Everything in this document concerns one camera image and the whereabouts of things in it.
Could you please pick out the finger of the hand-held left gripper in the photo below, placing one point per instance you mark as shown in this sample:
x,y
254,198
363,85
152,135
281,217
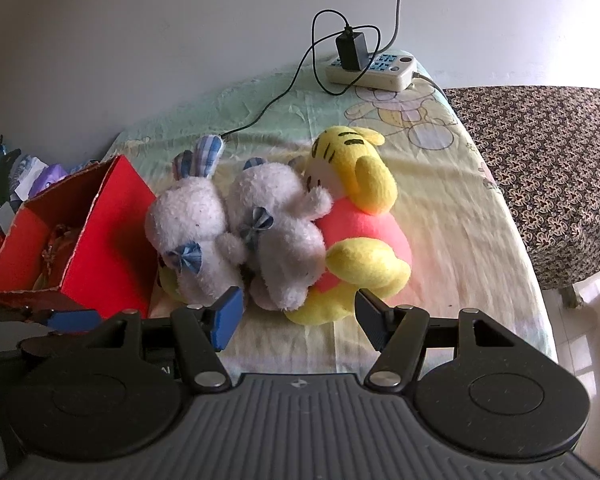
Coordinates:
x,y
72,321

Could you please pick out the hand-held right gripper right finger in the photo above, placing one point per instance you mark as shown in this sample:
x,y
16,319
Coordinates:
x,y
375,321

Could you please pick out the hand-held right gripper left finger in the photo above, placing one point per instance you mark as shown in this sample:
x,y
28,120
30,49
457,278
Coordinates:
x,y
227,317

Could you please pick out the green plush toy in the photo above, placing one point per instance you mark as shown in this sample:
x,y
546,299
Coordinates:
x,y
169,285

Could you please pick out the red cardboard box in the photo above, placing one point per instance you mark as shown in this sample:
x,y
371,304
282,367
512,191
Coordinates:
x,y
105,240

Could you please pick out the yellow tiger plush toy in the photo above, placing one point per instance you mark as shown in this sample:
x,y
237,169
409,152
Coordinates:
x,y
365,230

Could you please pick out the white bunny plush toy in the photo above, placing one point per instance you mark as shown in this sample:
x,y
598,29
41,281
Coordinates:
x,y
190,225
280,210

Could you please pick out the white square device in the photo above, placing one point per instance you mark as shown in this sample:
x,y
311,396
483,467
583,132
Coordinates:
x,y
6,217

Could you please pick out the cartoon printed bed sheet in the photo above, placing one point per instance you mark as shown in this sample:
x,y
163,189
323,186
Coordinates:
x,y
460,220

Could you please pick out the purple tissue pack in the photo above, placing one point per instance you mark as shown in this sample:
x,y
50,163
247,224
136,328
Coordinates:
x,y
50,177

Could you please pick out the white crumpled paper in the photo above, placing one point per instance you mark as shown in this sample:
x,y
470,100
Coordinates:
x,y
27,175

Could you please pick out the grey furniture leg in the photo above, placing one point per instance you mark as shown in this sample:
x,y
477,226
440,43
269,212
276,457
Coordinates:
x,y
574,297

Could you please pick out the brown patterned cloth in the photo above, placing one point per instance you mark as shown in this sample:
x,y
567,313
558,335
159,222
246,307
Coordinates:
x,y
545,160

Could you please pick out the white power strip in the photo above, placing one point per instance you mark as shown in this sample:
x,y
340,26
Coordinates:
x,y
385,72

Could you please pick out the black charger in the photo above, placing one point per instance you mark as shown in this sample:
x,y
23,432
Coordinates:
x,y
351,50

